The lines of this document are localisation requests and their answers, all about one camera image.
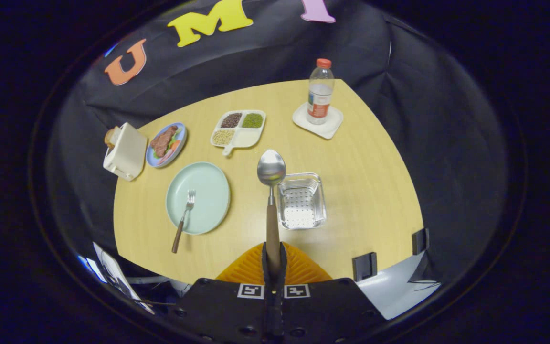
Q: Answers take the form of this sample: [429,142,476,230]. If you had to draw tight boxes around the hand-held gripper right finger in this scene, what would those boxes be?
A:
[274,241,386,344]

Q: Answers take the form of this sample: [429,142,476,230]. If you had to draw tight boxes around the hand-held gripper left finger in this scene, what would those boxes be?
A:
[172,241,275,344]

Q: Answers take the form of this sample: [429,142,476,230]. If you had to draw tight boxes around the fork with wooden handle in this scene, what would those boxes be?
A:
[171,190,196,254]

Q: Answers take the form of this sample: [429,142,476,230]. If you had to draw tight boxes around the spoon with wooden handle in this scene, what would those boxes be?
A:
[257,150,287,278]

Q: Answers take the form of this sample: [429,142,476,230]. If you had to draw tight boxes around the black table clamp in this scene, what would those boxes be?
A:
[352,252,378,281]
[412,228,429,255]

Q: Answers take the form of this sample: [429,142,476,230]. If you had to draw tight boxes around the metal perforated basket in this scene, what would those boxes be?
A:
[277,172,327,230]

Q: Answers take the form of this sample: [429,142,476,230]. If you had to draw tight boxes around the white sheet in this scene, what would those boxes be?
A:
[93,242,155,314]

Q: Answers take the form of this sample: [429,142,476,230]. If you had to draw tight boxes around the pale green round plate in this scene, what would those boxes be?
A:
[166,162,231,235]

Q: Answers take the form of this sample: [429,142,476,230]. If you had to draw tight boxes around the blue lit screen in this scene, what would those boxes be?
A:
[77,256,106,283]

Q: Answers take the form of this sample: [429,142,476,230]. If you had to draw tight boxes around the pale yellow beans pile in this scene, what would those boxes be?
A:
[212,129,235,146]

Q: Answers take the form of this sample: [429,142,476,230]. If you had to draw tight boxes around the blue round plate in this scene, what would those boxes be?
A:
[146,123,188,168]

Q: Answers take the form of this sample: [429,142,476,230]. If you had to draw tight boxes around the white divided dish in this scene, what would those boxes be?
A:
[210,110,266,157]

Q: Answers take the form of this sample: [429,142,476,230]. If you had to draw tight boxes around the brown steak piece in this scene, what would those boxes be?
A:
[150,125,179,157]

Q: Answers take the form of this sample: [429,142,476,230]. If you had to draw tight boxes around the white square coaster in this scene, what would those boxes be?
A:
[292,102,344,140]

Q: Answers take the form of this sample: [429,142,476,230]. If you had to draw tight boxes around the cream toaster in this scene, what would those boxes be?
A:
[103,122,148,182]

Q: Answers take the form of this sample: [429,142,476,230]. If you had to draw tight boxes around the clear bottle with red cap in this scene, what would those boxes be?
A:
[307,58,335,125]

